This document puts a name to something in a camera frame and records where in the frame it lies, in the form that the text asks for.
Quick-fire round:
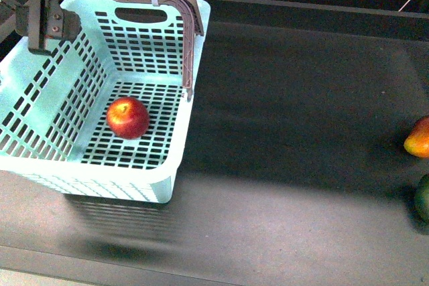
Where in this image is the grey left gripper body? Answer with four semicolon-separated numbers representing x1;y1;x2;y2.
15;0;81;55

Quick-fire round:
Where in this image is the light blue plastic basket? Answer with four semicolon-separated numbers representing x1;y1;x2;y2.
1;0;193;203

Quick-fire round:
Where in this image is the red apple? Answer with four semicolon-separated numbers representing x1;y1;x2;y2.
106;96;150;139

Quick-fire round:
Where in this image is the red yellow mango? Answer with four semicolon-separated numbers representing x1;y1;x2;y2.
404;116;428;159

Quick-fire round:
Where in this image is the green avocado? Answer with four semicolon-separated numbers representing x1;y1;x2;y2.
414;174;428;223

